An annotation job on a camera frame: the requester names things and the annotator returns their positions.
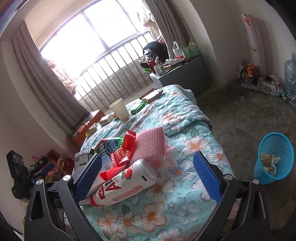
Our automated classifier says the white plastic jug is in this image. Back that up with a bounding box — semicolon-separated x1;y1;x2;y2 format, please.
172;41;184;58

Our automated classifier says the crumpled trash in basket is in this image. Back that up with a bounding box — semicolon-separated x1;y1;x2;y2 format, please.
260;153;280;176

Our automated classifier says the brown snack packet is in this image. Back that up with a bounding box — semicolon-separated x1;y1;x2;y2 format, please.
139;89;163;104

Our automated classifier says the rolled patterned poster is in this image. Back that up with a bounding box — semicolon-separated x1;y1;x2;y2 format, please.
240;14;266;76

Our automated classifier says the white strawberry milk bottle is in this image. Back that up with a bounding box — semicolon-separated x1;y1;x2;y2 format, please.
79;159;157;206

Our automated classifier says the orange black item on floor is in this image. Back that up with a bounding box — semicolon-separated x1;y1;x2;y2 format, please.
239;65;260;85

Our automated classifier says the white power strip board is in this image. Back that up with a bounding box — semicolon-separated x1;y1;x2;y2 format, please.
241;74;285;97

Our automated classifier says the white wrapped snack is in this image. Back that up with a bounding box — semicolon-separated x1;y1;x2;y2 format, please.
99;114;113;126

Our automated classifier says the white paper cup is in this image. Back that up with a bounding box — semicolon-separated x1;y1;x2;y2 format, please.
109;98;130;120

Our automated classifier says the red snack wrapper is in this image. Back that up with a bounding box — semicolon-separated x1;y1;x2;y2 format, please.
111;130;137;167

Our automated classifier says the red cup on cabinet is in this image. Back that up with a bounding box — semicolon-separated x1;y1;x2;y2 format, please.
148;59;156;74

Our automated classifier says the green candy wrapper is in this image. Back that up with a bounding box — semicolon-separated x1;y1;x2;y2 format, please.
130;100;147;115

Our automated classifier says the left beige curtain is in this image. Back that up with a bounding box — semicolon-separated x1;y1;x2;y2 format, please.
11;21;89;134

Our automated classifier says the small white green box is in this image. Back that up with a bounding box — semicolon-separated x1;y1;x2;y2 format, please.
74;148;94;170

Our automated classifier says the orange wooden box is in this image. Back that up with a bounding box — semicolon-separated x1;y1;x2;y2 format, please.
67;109;105;148

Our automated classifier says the pink mesh scrub cloth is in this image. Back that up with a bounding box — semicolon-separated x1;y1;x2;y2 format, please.
131;126;173;162

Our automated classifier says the light green snack packet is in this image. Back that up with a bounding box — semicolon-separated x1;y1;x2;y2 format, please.
86;123;98;138

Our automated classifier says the blue plastic trash basket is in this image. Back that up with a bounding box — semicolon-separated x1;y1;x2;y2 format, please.
254;132;295;185

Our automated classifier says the large blue water bottle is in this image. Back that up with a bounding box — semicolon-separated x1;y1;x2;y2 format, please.
284;52;296;105

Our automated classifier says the grey bedside cabinet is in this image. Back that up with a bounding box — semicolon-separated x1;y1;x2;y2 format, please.
150;56;212;96

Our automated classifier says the metal window railing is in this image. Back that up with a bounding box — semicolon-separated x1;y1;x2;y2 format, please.
75;30;153;111

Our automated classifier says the clear plastic wrapper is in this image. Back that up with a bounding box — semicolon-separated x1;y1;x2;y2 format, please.
147;142;192;177

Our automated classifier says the beige curtain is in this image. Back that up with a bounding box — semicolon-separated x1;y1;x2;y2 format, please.
11;21;89;134
144;0;189;58

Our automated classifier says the right beige curtain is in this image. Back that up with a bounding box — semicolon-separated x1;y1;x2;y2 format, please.
144;0;189;58

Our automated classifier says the green blue snack bag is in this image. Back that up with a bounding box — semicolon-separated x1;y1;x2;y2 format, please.
94;137;123;156

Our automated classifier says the yellow crumpled wrapper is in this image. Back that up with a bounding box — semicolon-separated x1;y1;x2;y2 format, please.
111;113;119;120

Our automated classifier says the green plastic basket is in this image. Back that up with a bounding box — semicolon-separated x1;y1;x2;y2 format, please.
182;44;200;58

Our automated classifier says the floral teal quilt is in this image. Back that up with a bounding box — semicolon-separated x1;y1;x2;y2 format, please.
81;85;233;240

